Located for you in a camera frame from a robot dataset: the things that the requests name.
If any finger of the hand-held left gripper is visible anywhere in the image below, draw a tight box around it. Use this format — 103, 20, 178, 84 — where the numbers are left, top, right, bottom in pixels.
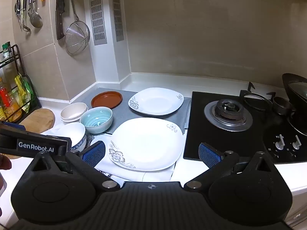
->
0, 122, 72, 152

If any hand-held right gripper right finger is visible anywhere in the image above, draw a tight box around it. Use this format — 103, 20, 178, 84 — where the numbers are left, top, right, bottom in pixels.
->
183, 142, 283, 192

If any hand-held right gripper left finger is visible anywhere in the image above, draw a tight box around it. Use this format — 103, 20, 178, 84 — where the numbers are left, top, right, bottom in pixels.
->
24, 141, 120, 192

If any white bowl with blue pattern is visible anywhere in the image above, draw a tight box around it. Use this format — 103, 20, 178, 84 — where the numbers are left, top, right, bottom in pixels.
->
56, 122, 87, 152

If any large white floral square plate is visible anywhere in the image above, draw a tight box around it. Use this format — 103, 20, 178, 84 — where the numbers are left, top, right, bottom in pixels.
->
108, 117, 184, 172

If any brown round plate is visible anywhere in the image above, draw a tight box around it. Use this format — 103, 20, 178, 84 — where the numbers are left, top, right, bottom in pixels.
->
91, 91, 123, 109

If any small white floral square plate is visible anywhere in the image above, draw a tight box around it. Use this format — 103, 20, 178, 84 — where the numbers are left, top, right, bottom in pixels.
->
128, 87, 185, 117

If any person's left hand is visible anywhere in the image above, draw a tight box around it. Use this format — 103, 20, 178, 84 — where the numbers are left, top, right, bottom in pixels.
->
0, 154, 12, 171

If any wooden cutting board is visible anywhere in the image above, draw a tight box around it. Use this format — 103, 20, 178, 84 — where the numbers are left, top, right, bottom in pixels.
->
0, 108, 56, 160

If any black glass gas hob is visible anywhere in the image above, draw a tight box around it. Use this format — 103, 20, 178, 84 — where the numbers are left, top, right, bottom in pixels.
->
183, 91, 307, 166

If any teal ribbed bowl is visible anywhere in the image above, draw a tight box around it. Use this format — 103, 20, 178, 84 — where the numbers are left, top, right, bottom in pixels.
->
80, 107, 113, 135

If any silver gas burner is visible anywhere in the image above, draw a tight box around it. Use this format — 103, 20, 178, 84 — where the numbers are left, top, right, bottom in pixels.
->
204, 99, 253, 132

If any amber sauce bottle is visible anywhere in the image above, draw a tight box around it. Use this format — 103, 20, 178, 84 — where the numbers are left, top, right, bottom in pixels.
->
3, 89, 23, 122

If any grey drying mat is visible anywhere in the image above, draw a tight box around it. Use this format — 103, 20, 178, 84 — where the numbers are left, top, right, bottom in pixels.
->
71, 87, 192, 135

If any white patterned cloth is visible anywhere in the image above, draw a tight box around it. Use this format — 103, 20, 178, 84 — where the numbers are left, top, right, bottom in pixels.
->
40, 127, 179, 184

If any yellow green packet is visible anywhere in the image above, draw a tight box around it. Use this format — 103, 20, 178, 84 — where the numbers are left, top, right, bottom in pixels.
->
14, 74, 35, 113

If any red-labelled sauce bottle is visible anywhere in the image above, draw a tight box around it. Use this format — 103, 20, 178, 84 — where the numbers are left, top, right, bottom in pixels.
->
0, 86, 12, 122

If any black iron pan support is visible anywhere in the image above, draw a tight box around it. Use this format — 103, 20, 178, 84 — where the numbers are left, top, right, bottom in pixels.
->
240, 81, 292, 115

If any silver stove knob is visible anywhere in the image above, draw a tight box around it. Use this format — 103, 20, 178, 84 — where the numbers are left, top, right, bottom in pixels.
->
292, 135, 302, 150
275, 135, 285, 151

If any black burner cap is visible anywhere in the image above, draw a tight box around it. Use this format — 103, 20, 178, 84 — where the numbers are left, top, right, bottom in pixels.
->
272, 96, 293, 115

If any black wok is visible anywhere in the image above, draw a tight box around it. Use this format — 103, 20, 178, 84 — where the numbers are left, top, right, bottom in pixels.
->
282, 73, 307, 136

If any green-capped bottle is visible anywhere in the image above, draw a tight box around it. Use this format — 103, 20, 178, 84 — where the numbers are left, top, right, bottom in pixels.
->
1, 42, 12, 63

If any glass wok lid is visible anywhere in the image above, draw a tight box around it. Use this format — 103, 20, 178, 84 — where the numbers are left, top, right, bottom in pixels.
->
286, 80, 307, 115

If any metal hanging spoon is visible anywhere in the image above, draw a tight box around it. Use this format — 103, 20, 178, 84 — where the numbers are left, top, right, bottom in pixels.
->
20, 0, 31, 32

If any metal ladle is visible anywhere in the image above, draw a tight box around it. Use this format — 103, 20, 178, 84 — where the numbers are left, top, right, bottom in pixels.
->
27, 0, 44, 28

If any hanging peeler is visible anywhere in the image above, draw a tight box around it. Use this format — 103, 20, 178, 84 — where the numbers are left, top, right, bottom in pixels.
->
14, 0, 23, 27

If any dark cleaver knife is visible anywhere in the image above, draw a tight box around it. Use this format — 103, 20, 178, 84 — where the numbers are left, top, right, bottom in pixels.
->
56, 0, 70, 41

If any black wire spice rack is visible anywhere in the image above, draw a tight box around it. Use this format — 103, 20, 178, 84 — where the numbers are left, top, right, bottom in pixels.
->
0, 44, 42, 122

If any wire mesh skimmer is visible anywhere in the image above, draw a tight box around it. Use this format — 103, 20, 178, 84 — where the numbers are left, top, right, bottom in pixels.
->
65, 0, 90, 55

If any grey wall vent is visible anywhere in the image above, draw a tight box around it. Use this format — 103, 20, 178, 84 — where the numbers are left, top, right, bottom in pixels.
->
88, 0, 107, 46
111, 0, 125, 42

